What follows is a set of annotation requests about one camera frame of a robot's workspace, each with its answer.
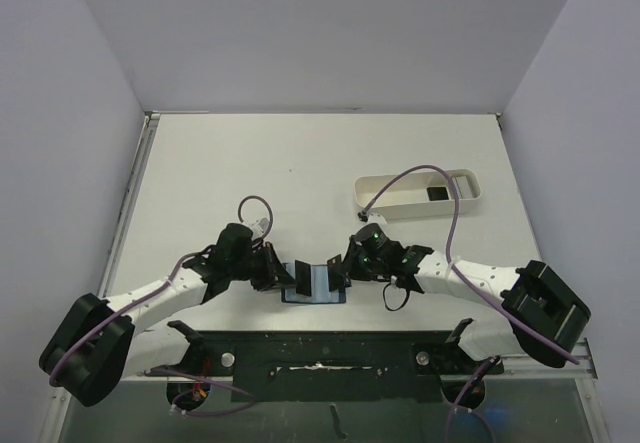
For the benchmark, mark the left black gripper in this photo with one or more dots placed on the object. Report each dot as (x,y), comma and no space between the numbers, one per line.
(274,275)

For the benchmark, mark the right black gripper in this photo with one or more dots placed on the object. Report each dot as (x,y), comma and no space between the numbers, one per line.
(350,263)

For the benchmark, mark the blue card holder wallet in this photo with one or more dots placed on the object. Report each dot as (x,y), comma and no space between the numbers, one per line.
(320,288)

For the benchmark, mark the black credit card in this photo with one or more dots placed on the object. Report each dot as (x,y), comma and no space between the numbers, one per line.
(303,278)

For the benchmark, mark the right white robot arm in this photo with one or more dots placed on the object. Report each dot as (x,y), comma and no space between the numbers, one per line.
(543,317)

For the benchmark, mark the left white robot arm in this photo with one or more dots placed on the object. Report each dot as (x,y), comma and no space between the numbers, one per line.
(101,341)

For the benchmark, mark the black card in tray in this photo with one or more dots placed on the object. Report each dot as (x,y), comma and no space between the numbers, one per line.
(438,193)

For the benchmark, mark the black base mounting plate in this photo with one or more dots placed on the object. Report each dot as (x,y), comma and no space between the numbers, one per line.
(330,366)

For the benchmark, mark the white oblong tray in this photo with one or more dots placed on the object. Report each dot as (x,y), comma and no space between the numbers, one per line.
(407,198)

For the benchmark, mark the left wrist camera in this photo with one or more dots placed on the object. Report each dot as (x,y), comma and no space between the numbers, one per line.
(260,227)

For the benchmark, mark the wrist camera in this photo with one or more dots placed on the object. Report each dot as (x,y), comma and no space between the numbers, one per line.
(260,227)
(370,217)

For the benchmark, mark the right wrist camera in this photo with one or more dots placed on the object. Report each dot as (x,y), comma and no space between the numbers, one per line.
(370,217)

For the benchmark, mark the aluminium rail left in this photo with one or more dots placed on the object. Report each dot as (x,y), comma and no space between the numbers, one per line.
(145,143)

